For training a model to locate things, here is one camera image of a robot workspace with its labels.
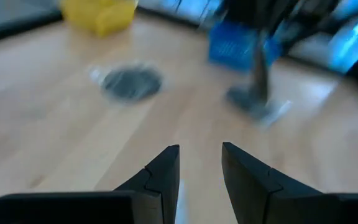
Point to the yellow plastic basket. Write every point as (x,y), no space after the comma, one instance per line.
(110,18)

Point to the blue plastic basket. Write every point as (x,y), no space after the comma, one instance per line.
(232,46)

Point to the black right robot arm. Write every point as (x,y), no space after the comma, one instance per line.
(309,18)

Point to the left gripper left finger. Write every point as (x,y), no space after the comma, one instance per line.
(89,207)

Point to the black aluminium table frame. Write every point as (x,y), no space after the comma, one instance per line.
(11,29)

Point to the dark round disc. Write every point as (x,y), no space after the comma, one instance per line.
(247,99)
(132,84)

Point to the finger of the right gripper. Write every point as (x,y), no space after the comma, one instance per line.
(261,71)

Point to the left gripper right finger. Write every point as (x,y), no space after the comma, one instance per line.
(291,205)

